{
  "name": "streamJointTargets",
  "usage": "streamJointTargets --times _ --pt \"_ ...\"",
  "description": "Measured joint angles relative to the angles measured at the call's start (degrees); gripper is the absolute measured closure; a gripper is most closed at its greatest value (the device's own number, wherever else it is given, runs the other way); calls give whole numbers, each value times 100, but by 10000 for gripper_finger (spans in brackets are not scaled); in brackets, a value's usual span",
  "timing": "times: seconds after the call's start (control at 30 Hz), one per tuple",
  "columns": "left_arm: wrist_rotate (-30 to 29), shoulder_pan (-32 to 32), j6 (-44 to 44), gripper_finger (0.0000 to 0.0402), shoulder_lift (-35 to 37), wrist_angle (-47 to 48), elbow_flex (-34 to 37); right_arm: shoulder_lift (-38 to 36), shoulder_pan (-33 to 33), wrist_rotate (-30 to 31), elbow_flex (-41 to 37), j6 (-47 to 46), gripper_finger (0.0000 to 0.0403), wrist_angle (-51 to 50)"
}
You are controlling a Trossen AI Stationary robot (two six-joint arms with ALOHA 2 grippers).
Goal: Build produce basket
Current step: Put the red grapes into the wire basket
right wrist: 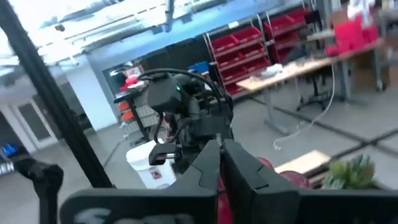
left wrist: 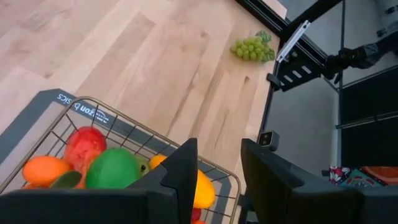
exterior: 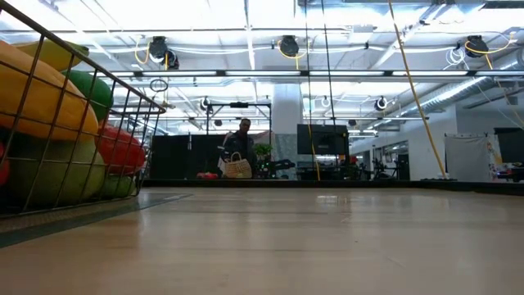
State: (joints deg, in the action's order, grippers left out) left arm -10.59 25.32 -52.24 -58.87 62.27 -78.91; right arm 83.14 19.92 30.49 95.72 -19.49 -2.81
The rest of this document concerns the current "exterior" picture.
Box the yellow orange oblong fruit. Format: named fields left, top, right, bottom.
left=0, top=40, right=100, bottom=143

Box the distant green potted plant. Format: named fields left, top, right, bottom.
left=253, top=143, right=274, bottom=163

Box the person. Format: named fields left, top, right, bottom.
left=220, top=118, right=258, bottom=179

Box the white square pillar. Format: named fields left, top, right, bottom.
left=272, top=84, right=304, bottom=179

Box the black monitor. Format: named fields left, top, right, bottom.
left=296, top=123, right=350, bottom=157

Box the long ceiling light strip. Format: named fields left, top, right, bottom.
left=0, top=70, right=524, bottom=77

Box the black partition panel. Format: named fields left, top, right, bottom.
left=150, top=134, right=230, bottom=180

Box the white hanging cloth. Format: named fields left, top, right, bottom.
left=444, top=133, right=499, bottom=184

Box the black screen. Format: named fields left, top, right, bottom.
left=494, top=127, right=524, bottom=164

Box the wicker basket with handles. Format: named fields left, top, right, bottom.
left=224, top=151, right=253, bottom=179

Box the black hanging cable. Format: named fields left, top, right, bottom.
left=320, top=0, right=337, bottom=133
left=303, top=0, right=317, bottom=157

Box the black ceiling cable reel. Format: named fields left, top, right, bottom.
left=277, top=34, right=308, bottom=70
left=464, top=32, right=515, bottom=70
left=134, top=35, right=181, bottom=70

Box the bronze wire basket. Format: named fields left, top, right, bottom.
left=0, top=0, right=167, bottom=218

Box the yellow hanging cable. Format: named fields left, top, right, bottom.
left=386, top=0, right=448, bottom=179

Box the silver ventilation duct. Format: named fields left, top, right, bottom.
left=392, top=48, right=524, bottom=120

